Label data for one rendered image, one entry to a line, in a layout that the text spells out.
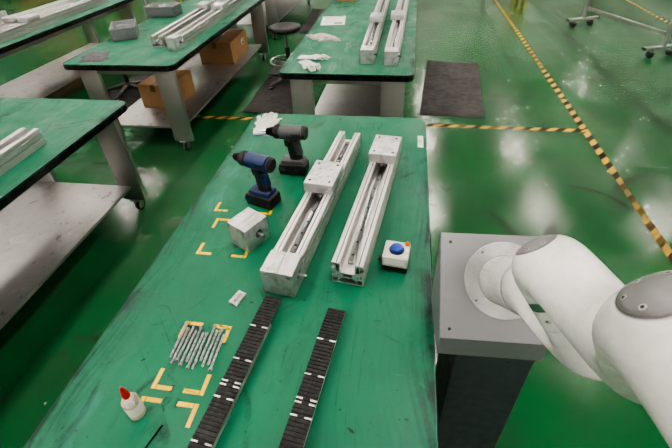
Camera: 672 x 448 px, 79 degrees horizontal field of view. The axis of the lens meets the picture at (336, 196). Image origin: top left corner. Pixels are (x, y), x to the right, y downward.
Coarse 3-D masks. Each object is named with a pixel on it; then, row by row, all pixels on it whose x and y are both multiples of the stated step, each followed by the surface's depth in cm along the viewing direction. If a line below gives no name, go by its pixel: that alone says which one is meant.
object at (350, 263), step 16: (368, 176) 157; (384, 176) 156; (368, 192) 155; (384, 192) 148; (352, 208) 141; (368, 208) 145; (384, 208) 150; (352, 224) 135; (368, 224) 134; (352, 240) 134; (368, 240) 128; (336, 256) 123; (352, 256) 127; (368, 256) 126; (336, 272) 124; (352, 272) 123
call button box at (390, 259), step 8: (384, 248) 129; (408, 248) 128; (384, 256) 126; (392, 256) 126; (400, 256) 125; (408, 256) 126; (384, 264) 127; (392, 264) 127; (400, 264) 126; (400, 272) 128
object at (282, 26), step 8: (272, 24) 436; (280, 24) 436; (288, 24) 435; (296, 24) 432; (272, 32) 422; (280, 32) 418; (288, 32) 419; (288, 48) 442; (280, 56) 466; (288, 56) 448; (272, 64) 442; (128, 80) 454; (280, 80) 453; (112, 88) 454; (120, 88) 456; (128, 88) 454; (136, 88) 454; (272, 88) 449; (120, 96) 441
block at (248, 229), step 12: (240, 216) 139; (252, 216) 138; (264, 216) 138; (228, 228) 138; (240, 228) 134; (252, 228) 135; (264, 228) 140; (240, 240) 137; (252, 240) 137; (264, 240) 142
